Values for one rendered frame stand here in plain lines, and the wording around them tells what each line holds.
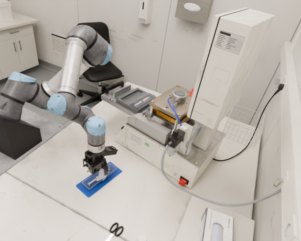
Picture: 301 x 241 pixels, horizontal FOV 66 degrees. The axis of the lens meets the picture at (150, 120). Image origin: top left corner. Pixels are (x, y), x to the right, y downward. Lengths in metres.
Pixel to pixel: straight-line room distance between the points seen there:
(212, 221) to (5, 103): 1.09
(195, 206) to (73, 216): 0.54
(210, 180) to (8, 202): 0.98
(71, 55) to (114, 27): 1.98
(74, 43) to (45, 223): 0.77
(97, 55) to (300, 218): 1.03
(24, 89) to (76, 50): 0.37
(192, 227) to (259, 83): 1.90
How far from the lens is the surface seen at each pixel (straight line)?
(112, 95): 1.44
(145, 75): 2.99
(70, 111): 0.97
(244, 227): 1.20
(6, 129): 1.27
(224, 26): 0.86
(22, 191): 1.26
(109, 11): 3.03
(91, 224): 1.11
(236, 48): 0.86
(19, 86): 1.32
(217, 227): 1.05
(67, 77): 1.02
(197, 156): 1.18
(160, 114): 1.19
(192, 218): 1.12
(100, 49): 1.21
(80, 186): 1.22
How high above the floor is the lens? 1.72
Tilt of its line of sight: 36 degrees down
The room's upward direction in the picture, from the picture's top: 10 degrees clockwise
